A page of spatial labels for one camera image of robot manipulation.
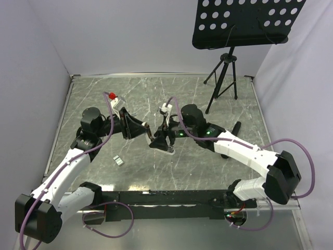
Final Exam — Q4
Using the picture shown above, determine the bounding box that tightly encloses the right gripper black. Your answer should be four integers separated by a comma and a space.
149, 116, 196, 152

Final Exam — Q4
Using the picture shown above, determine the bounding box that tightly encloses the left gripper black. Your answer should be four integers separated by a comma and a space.
96, 107, 149, 140

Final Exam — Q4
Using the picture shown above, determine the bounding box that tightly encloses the white stapler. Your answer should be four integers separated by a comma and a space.
142, 122, 175, 155

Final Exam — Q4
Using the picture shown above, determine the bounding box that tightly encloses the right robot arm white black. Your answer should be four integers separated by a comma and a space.
149, 104, 301, 207

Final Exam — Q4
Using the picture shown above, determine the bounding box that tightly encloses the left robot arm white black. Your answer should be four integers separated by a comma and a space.
15, 107, 150, 243

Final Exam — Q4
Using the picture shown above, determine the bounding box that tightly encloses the grey staple strips pile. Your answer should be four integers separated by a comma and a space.
113, 155, 124, 166

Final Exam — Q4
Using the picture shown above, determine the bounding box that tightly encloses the black music stand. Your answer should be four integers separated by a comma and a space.
192, 1, 305, 100

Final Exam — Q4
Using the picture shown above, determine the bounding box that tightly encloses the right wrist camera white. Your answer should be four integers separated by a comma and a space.
159, 103, 172, 125

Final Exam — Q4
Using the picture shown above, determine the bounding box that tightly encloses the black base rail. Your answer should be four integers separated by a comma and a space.
71, 189, 263, 222

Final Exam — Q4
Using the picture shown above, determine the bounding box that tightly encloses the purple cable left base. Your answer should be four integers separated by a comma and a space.
82, 202, 135, 238

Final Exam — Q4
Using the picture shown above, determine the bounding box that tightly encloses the purple cable base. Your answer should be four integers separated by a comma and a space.
225, 200, 275, 232
82, 202, 135, 238

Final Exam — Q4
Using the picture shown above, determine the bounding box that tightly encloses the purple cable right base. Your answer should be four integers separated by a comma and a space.
225, 200, 275, 232

